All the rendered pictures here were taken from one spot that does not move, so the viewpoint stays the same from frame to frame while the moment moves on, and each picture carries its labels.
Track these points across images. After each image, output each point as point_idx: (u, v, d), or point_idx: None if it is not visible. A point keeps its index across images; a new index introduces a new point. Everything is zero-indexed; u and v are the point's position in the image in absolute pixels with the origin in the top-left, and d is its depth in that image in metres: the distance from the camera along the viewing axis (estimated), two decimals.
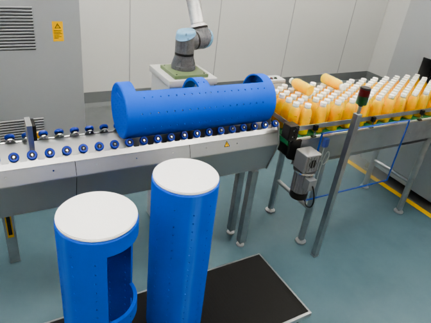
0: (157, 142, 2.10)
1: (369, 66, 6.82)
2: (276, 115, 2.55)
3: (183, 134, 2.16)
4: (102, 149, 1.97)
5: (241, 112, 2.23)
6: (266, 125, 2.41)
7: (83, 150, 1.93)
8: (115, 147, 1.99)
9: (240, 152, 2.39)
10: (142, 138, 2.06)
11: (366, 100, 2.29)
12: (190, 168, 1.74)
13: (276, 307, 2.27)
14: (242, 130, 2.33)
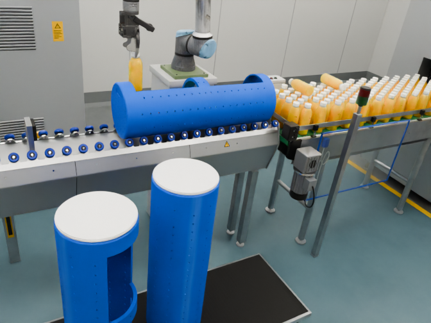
0: (157, 142, 2.10)
1: (369, 66, 6.82)
2: (276, 115, 2.55)
3: (183, 134, 2.16)
4: (102, 149, 1.97)
5: (241, 112, 2.23)
6: (266, 125, 2.41)
7: (83, 150, 1.93)
8: (115, 147, 1.99)
9: (240, 152, 2.39)
10: (142, 138, 2.06)
11: (366, 100, 2.29)
12: (190, 168, 1.74)
13: (276, 307, 2.27)
14: (242, 130, 2.33)
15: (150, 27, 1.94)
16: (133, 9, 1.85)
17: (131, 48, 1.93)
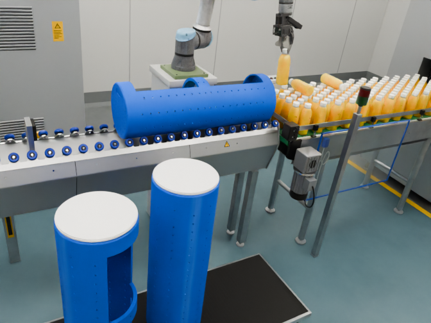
0: (157, 142, 2.10)
1: (369, 66, 6.82)
2: (276, 115, 2.55)
3: (183, 134, 2.16)
4: (102, 149, 1.97)
5: (241, 112, 2.23)
6: (266, 125, 2.41)
7: (83, 150, 1.93)
8: (115, 147, 1.99)
9: (240, 152, 2.39)
10: (142, 138, 2.06)
11: (366, 100, 2.29)
12: (190, 168, 1.74)
13: (276, 307, 2.27)
14: (242, 130, 2.33)
15: (299, 25, 2.19)
16: (290, 10, 2.10)
17: (286, 45, 2.18)
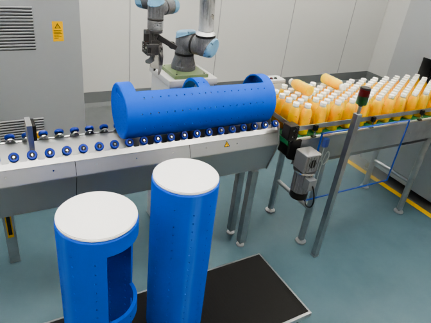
0: (157, 142, 2.10)
1: (369, 66, 6.82)
2: (276, 115, 2.55)
3: (183, 134, 2.16)
4: (102, 149, 1.97)
5: (241, 112, 2.23)
6: (266, 125, 2.41)
7: (83, 150, 1.93)
8: (115, 147, 1.99)
9: (240, 152, 2.39)
10: (142, 138, 2.06)
11: (366, 100, 2.29)
12: (190, 168, 1.74)
13: (276, 307, 2.27)
14: (242, 130, 2.33)
15: (173, 45, 1.98)
16: (157, 28, 1.89)
17: (154, 65, 1.97)
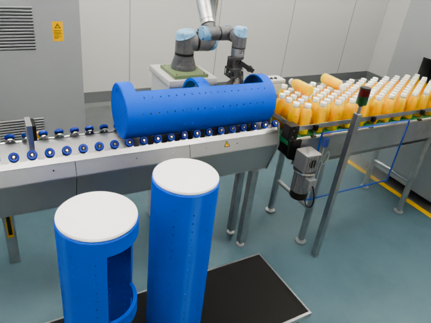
0: (157, 142, 2.10)
1: (369, 66, 6.82)
2: (276, 115, 2.55)
3: (183, 134, 2.16)
4: (102, 149, 1.97)
5: (241, 112, 2.23)
6: (266, 125, 2.41)
7: (83, 150, 1.93)
8: (115, 147, 1.99)
9: (240, 152, 2.39)
10: (142, 138, 2.06)
11: (366, 100, 2.29)
12: (190, 168, 1.74)
13: (276, 307, 2.27)
14: (242, 130, 2.33)
15: (251, 69, 2.26)
16: (240, 55, 2.17)
17: None
